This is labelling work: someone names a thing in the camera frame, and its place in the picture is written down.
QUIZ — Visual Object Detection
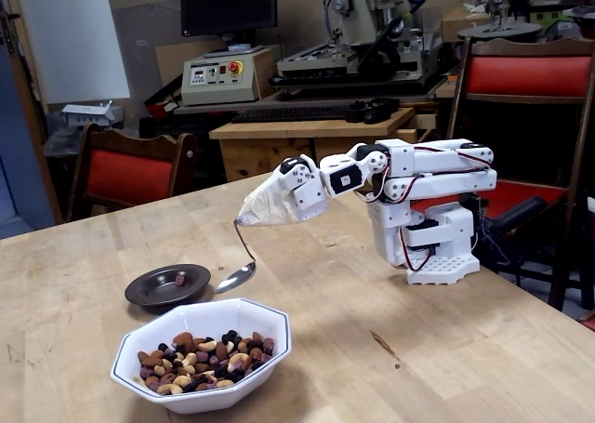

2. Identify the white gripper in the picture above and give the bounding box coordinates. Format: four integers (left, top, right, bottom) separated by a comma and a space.
278, 154, 331, 222

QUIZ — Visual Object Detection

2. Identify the beige masking tape wrap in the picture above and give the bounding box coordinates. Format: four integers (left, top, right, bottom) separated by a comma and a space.
233, 174, 298, 229

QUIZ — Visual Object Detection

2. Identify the bent metal spoon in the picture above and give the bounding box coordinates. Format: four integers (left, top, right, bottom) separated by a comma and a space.
214, 218, 258, 295

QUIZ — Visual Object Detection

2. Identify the mixed nuts and dried fruit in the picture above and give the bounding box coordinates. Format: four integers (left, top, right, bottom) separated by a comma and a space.
136, 329, 275, 396

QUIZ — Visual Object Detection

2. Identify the white five-joint robot arm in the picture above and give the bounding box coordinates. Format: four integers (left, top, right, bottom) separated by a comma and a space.
319, 138, 498, 287

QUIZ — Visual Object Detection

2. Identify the light wooden desk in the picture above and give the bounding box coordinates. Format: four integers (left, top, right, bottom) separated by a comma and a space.
208, 106, 441, 182

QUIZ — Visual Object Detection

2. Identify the black keyboard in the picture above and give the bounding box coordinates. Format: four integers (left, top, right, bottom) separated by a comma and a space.
231, 106, 357, 125

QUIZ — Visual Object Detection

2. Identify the black desk gadget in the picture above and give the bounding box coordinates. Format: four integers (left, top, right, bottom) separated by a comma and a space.
348, 97, 401, 126

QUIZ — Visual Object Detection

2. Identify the beige control box red button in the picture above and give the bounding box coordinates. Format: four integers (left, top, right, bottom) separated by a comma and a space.
180, 46, 283, 107

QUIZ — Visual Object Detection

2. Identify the black plastic crate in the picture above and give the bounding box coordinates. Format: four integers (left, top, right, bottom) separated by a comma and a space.
139, 114, 224, 140

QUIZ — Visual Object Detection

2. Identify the low wooden chair red cushion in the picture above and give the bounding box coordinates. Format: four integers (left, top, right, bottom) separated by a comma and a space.
64, 123, 199, 222

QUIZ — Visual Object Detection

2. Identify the white octagonal bowl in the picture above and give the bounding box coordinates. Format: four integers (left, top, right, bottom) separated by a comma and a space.
110, 297, 293, 415

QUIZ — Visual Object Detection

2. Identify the beige milling machine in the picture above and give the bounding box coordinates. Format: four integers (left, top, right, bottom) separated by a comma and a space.
271, 0, 447, 101

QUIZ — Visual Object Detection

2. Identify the dark brown small plate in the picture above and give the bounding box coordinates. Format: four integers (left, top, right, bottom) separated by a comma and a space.
124, 263, 213, 309

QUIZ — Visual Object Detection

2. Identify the black computer monitor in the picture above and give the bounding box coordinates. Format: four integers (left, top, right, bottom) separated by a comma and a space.
179, 0, 279, 55

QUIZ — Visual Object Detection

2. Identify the small white model box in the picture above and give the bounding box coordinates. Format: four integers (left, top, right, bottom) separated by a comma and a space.
61, 100, 125, 129

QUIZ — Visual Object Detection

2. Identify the brown cardboard box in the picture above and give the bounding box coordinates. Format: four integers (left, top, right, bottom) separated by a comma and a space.
440, 5, 494, 43

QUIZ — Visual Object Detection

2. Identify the tall wooden chair red cushion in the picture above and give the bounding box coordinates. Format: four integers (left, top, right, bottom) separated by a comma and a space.
439, 35, 595, 312

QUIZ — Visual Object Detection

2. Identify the dark round platform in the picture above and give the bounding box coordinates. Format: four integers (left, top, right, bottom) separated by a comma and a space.
457, 21, 544, 41

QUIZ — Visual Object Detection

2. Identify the small metal machine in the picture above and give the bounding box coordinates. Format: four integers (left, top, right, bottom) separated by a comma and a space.
468, 0, 543, 24

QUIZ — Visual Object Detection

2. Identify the black cylindrical handle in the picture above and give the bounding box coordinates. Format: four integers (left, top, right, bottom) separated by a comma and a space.
492, 196, 548, 233

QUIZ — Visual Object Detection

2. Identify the white wall panel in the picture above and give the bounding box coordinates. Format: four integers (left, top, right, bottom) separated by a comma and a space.
18, 0, 131, 106

